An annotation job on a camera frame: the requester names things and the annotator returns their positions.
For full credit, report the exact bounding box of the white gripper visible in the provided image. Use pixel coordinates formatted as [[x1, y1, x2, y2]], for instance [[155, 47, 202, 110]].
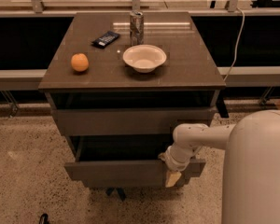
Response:
[[158, 146, 191, 188]]

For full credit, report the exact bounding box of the grey drawer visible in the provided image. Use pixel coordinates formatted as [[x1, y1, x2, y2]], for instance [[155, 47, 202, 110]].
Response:
[[63, 135, 207, 182], [52, 107, 217, 136], [81, 178, 186, 189]]

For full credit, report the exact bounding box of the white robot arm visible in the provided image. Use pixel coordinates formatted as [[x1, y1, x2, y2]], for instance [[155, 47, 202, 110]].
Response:
[[159, 110, 280, 224]]

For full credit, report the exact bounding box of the grey bottom drawer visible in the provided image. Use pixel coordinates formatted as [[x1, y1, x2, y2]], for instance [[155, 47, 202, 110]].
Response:
[[81, 178, 186, 189]]

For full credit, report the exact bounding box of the grey top drawer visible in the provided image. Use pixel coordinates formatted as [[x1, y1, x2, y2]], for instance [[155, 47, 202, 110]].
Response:
[[52, 107, 217, 136]]

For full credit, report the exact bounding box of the grey drawer cabinet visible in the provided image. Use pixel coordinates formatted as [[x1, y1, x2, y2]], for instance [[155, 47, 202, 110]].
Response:
[[37, 11, 227, 202]]

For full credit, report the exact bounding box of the white bowl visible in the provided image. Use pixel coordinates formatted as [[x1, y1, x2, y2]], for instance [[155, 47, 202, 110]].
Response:
[[122, 45, 167, 73]]

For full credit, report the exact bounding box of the orange fruit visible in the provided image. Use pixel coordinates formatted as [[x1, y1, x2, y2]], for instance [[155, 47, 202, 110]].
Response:
[[71, 53, 89, 72]]

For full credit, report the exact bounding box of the silver drink can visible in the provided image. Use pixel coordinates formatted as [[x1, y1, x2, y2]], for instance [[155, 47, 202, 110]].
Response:
[[130, 10, 144, 46]]

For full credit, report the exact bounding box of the white cable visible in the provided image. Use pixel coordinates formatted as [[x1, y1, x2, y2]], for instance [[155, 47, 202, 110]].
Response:
[[223, 7, 245, 82]]

